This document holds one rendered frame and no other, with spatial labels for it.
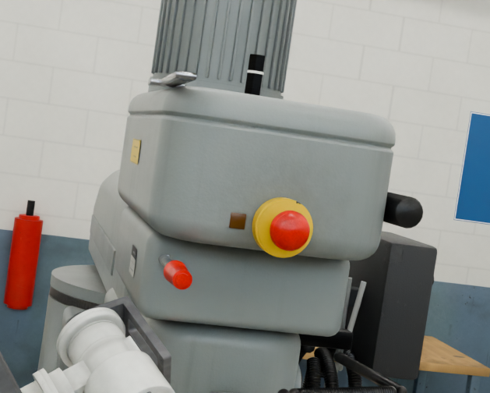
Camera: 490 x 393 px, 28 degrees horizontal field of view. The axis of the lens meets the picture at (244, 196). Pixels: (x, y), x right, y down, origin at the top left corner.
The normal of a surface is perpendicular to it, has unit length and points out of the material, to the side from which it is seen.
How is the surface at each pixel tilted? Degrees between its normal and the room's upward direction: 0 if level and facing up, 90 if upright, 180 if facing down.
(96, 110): 90
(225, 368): 90
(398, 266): 90
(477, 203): 90
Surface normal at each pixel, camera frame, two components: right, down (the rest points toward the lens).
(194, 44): -0.40, -0.01
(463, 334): 0.21, 0.08
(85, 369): -0.11, -0.72
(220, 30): -0.03, 0.05
